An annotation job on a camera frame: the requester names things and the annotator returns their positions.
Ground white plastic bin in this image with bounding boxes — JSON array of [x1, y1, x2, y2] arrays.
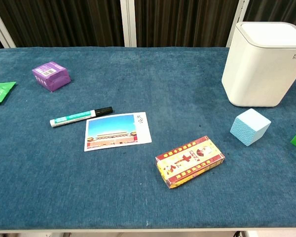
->
[[221, 21, 296, 108]]

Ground light blue foam cube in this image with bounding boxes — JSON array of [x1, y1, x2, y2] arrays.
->
[[229, 108, 272, 147]]

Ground red and yellow box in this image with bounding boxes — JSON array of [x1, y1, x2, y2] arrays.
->
[[155, 135, 225, 190]]

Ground blue velvet table cloth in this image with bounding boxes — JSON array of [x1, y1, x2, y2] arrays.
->
[[0, 46, 296, 232]]

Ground palace photo postcard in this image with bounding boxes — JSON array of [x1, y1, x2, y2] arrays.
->
[[83, 112, 153, 152]]

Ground white marker with black cap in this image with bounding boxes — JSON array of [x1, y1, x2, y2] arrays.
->
[[49, 106, 113, 128]]

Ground purple wrapped box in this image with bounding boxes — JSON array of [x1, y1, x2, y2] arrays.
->
[[32, 61, 72, 93]]

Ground white frame post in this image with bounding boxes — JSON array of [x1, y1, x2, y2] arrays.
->
[[0, 0, 16, 49], [225, 0, 250, 48], [119, 0, 138, 48]]

